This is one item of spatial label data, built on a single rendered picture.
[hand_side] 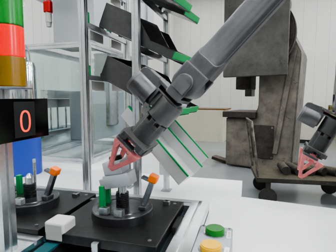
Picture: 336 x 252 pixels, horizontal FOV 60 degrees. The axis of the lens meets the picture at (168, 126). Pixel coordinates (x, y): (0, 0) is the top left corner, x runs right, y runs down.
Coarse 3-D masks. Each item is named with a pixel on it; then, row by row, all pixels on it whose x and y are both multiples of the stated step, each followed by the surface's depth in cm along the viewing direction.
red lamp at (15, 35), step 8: (0, 24) 46; (8, 24) 47; (0, 32) 46; (8, 32) 47; (16, 32) 48; (0, 40) 47; (8, 40) 47; (16, 40) 48; (0, 48) 47; (8, 48) 47; (16, 48) 48; (24, 48) 50; (24, 56) 50
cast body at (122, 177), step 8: (120, 160) 65; (104, 168) 65; (120, 168) 64; (128, 168) 68; (104, 176) 66; (112, 176) 65; (120, 176) 64; (128, 176) 64; (104, 184) 66; (112, 184) 65; (120, 184) 65; (128, 184) 64
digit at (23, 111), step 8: (16, 104) 48; (24, 104) 49; (32, 104) 51; (16, 112) 48; (24, 112) 49; (32, 112) 51; (16, 120) 48; (24, 120) 50; (32, 120) 51; (16, 128) 48; (24, 128) 50; (32, 128) 51; (16, 136) 48; (24, 136) 50
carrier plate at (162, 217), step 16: (80, 208) 71; (160, 208) 71; (176, 208) 71; (80, 224) 62; (96, 224) 62; (144, 224) 62; (160, 224) 62; (48, 240) 59; (64, 240) 58; (80, 240) 57; (96, 240) 56; (112, 240) 56; (128, 240) 56; (144, 240) 56; (160, 240) 56
